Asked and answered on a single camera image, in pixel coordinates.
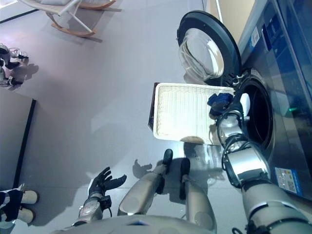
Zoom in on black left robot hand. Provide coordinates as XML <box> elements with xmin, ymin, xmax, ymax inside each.
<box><xmin>88</xmin><ymin>167</ymin><xmax>127</xmax><ymax>199</ymax></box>

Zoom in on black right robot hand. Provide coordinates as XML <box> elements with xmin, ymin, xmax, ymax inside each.
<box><xmin>211</xmin><ymin>94</ymin><xmax>244</xmax><ymax>117</ymax></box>

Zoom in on blue garment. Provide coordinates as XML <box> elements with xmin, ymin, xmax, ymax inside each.
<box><xmin>208</xmin><ymin>92</ymin><xmax>234</xmax><ymax>117</ymax></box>

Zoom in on grey front-load washing machine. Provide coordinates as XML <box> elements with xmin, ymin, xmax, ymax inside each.
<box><xmin>229</xmin><ymin>0</ymin><xmax>312</xmax><ymax>200</ymax></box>

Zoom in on white wicker tray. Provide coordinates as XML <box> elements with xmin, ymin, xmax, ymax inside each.
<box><xmin>152</xmin><ymin>82</ymin><xmax>236</xmax><ymax>146</ymax></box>

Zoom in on silver robot torso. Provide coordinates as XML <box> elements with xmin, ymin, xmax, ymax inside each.
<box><xmin>52</xmin><ymin>214</ymin><xmax>249</xmax><ymax>234</ymax></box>

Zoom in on round glass washer door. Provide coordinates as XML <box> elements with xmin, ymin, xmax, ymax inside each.
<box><xmin>176</xmin><ymin>10</ymin><xmax>242</xmax><ymax>86</ymax></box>

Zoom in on dark brown stool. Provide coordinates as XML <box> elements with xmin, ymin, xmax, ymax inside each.
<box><xmin>148</xmin><ymin>82</ymin><xmax>160</xmax><ymax>134</ymax></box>

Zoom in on blue white energy label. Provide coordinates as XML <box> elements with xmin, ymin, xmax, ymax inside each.
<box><xmin>274</xmin><ymin>167</ymin><xmax>297</xmax><ymax>193</ymax></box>

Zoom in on person in black trousers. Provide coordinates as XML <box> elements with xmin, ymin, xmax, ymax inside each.
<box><xmin>0</xmin><ymin>187</ymin><xmax>39</xmax><ymax>224</ymax></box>

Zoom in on silver right robot leg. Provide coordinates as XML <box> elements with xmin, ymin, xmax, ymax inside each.
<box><xmin>179</xmin><ymin>157</ymin><xmax>217</xmax><ymax>232</ymax></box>

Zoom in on idle silver humanoid robot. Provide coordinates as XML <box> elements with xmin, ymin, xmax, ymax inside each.
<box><xmin>0</xmin><ymin>42</ymin><xmax>30</xmax><ymax>87</ymax></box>

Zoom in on white rocking chair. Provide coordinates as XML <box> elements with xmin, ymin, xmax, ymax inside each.
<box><xmin>19</xmin><ymin>0</ymin><xmax>117</xmax><ymax>39</ymax></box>

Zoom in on grey chair cushion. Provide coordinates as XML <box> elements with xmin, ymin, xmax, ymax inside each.
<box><xmin>40</xmin><ymin>0</ymin><xmax>71</xmax><ymax>5</ymax></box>

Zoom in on black wall edge strip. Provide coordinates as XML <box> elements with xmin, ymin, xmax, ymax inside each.
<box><xmin>13</xmin><ymin>98</ymin><xmax>37</xmax><ymax>188</ymax></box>

